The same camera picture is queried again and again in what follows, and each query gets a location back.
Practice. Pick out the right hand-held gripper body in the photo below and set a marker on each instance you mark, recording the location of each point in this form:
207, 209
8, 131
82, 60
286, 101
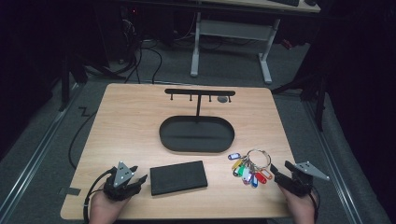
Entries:
300, 183

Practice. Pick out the black metal stand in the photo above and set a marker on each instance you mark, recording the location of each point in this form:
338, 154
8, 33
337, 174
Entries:
66, 81
317, 99

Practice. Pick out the grey tape strip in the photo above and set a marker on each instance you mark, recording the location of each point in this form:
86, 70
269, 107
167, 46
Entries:
69, 191

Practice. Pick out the grey round table grommet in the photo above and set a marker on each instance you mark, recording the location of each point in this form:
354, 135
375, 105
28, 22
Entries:
222, 99

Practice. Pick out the person's right hand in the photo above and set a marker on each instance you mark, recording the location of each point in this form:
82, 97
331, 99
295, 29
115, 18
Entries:
300, 209

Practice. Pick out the black computer mouse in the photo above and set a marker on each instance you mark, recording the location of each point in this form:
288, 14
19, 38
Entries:
310, 2

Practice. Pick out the person's left hand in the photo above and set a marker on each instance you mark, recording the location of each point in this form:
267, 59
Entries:
104, 209

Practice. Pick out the black oval tray with hook bar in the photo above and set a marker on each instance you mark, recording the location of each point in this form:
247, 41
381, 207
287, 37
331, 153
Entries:
196, 134

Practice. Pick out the metal floor rail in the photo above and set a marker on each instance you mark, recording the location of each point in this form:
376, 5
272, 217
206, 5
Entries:
334, 165
34, 158

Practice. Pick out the wooden desk with white frame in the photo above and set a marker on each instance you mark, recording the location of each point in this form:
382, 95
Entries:
232, 29

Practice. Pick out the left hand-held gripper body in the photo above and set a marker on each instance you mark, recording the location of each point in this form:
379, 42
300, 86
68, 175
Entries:
122, 177

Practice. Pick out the black keyboard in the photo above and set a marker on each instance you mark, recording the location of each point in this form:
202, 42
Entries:
285, 2

